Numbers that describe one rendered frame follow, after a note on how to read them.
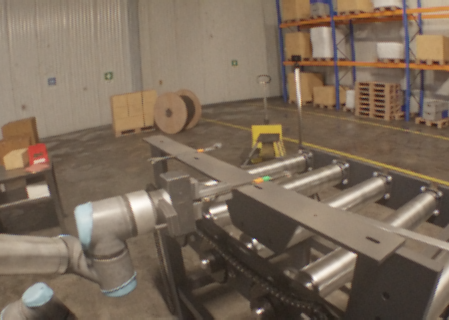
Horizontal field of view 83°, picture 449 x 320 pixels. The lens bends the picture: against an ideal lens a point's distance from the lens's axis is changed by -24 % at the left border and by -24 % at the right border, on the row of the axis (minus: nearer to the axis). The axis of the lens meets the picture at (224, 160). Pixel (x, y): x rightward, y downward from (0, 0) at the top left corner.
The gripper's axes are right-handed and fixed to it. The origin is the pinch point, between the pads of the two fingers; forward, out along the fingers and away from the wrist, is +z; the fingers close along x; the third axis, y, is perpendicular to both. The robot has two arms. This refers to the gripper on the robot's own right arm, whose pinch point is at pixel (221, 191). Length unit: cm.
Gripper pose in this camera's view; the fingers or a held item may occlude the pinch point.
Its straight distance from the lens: 73.5
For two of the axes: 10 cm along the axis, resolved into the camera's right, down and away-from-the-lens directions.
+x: 0.7, 9.6, 2.8
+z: 8.6, -2.0, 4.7
